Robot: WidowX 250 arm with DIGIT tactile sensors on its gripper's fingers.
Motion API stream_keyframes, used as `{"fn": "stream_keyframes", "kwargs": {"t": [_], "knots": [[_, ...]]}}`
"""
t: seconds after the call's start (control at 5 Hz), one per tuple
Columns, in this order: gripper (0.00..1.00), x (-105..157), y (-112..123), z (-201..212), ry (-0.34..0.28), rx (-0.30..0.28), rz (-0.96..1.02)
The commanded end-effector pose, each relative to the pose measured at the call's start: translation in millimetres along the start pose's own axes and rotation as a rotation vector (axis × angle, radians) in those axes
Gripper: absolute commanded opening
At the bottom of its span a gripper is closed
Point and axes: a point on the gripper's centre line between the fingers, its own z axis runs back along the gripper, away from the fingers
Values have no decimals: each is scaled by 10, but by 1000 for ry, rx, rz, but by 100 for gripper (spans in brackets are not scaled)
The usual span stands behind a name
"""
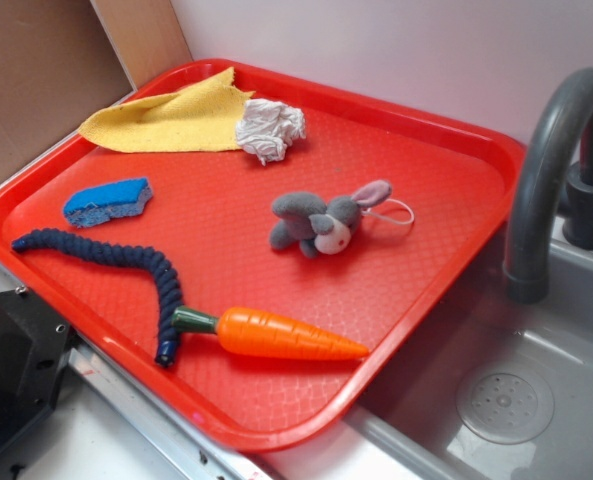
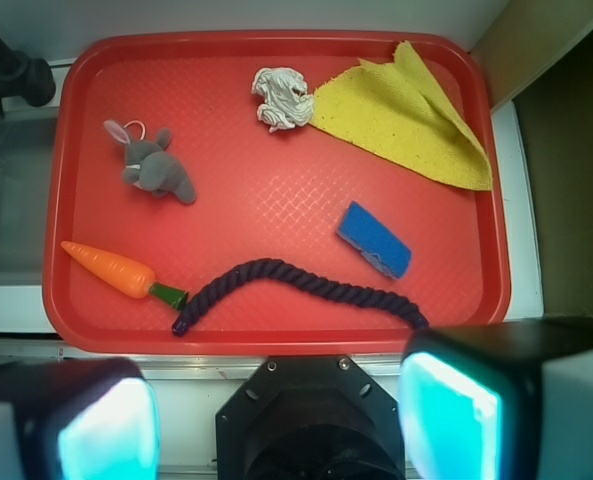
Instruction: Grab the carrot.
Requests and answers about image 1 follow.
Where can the red plastic tray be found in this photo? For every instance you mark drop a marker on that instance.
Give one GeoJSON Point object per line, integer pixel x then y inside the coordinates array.
{"type": "Point", "coordinates": [210, 216]}

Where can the brown cardboard panel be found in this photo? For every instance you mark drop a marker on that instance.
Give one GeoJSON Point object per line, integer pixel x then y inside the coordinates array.
{"type": "Point", "coordinates": [62, 60]}

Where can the blue sponge piece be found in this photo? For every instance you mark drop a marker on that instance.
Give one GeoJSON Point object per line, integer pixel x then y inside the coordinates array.
{"type": "Point", "coordinates": [100, 204]}

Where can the grey sink faucet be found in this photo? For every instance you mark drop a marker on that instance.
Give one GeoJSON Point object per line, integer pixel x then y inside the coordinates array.
{"type": "Point", "coordinates": [540, 194]}

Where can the crumpled white paper towel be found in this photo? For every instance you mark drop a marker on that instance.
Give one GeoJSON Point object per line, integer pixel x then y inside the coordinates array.
{"type": "Point", "coordinates": [268, 129]}

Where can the sink drain strainer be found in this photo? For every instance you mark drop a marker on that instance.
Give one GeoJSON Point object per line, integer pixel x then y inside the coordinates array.
{"type": "Point", "coordinates": [505, 403]}

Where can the orange toy carrot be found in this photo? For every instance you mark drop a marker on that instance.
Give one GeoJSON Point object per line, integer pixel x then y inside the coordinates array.
{"type": "Point", "coordinates": [251, 332]}

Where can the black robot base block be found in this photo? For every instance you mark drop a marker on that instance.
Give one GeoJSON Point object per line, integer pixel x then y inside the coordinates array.
{"type": "Point", "coordinates": [35, 341]}

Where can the grey plastic sink basin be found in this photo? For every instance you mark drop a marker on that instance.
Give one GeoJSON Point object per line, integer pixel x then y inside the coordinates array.
{"type": "Point", "coordinates": [409, 409]}

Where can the grey plush bunny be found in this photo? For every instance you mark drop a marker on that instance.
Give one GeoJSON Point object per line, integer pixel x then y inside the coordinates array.
{"type": "Point", "coordinates": [324, 227]}

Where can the yellow cloth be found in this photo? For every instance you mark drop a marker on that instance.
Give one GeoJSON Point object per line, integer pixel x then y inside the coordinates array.
{"type": "Point", "coordinates": [198, 117]}

